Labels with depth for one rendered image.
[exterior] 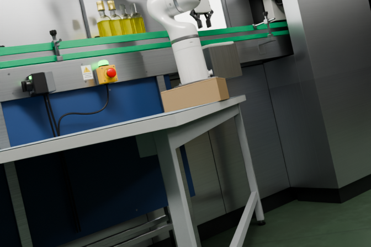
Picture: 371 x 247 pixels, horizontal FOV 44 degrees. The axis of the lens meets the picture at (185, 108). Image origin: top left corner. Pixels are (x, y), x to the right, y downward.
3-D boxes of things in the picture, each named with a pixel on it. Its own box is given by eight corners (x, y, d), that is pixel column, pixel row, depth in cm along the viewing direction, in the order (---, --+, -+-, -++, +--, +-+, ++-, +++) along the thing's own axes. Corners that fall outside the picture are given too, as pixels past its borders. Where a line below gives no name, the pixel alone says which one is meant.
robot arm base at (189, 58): (218, 80, 200) (207, 39, 200) (218, 77, 181) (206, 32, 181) (176, 90, 201) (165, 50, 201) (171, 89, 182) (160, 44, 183)
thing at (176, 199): (265, 223, 263) (239, 101, 263) (227, 400, 117) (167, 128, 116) (250, 225, 265) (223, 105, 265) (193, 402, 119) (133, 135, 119)
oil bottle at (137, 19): (145, 55, 231) (136, 14, 231) (150, 53, 227) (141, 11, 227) (136, 57, 228) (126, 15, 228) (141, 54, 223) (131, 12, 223)
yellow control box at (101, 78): (111, 84, 199) (107, 67, 199) (119, 81, 193) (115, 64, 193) (96, 86, 195) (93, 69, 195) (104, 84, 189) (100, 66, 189)
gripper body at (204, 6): (200, -7, 229) (205, 15, 229) (184, -6, 223) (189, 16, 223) (209, -12, 223) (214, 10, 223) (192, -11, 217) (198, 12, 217)
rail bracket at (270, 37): (263, 54, 268) (255, 16, 268) (284, 47, 255) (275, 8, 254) (257, 55, 266) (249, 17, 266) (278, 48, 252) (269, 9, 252)
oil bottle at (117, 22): (125, 58, 225) (116, 16, 225) (130, 56, 220) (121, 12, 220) (115, 60, 222) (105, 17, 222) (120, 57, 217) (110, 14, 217)
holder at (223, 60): (208, 84, 240) (201, 55, 240) (242, 75, 218) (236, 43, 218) (181, 89, 231) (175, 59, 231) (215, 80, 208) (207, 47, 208)
